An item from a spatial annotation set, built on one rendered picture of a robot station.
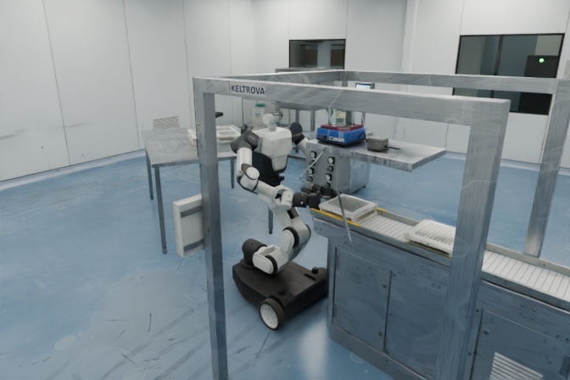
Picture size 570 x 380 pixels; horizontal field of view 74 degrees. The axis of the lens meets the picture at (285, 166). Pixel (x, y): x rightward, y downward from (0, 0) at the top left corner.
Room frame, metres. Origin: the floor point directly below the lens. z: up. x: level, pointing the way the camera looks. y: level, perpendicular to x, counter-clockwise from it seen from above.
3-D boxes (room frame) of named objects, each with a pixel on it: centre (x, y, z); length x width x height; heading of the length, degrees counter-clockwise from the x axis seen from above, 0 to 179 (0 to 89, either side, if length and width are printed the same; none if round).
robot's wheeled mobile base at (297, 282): (2.46, 0.07, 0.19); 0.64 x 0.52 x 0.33; 46
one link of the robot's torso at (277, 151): (2.51, 0.13, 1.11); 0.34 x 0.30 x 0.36; 136
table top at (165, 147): (3.91, 0.88, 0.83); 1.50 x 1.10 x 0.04; 23
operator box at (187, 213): (1.61, 0.42, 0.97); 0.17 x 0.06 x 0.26; 136
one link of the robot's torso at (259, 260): (2.48, 0.10, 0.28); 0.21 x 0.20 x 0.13; 46
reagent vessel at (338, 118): (2.06, -0.31, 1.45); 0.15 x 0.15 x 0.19
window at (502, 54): (6.06, -3.36, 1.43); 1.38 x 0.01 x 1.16; 54
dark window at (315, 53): (8.02, -0.61, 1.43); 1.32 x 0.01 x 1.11; 54
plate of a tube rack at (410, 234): (1.68, -0.75, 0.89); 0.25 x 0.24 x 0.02; 136
